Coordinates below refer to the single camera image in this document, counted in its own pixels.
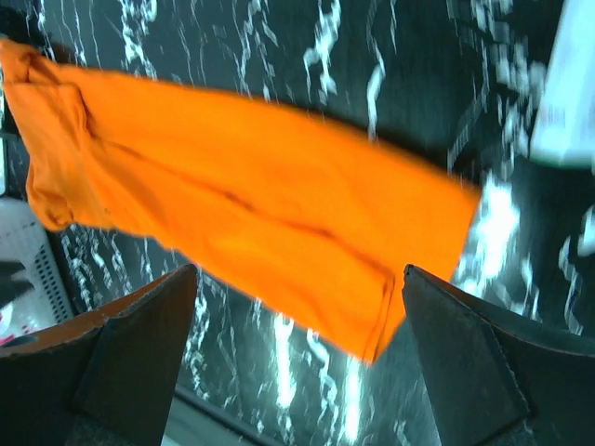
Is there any black marble pattern mat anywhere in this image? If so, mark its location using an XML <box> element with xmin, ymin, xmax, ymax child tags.
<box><xmin>1</xmin><ymin>1</ymin><xmax>594</xmax><ymax>445</ymax></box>

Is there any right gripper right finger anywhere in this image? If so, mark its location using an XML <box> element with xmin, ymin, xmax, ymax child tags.
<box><xmin>403</xmin><ymin>265</ymin><xmax>594</xmax><ymax>445</ymax></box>

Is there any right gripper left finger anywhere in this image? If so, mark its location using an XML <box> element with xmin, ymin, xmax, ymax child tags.
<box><xmin>1</xmin><ymin>265</ymin><xmax>198</xmax><ymax>445</ymax></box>

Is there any orange t shirt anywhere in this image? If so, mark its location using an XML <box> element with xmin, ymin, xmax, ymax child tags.
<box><xmin>1</xmin><ymin>39</ymin><xmax>481</xmax><ymax>363</ymax></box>

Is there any white plastic laundry basket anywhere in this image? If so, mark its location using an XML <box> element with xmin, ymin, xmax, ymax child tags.
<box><xmin>1</xmin><ymin>197</ymin><xmax>73</xmax><ymax>344</ymax></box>

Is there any green book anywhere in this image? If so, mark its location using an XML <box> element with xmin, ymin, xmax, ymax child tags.
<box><xmin>529</xmin><ymin>0</ymin><xmax>594</xmax><ymax>169</ymax></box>

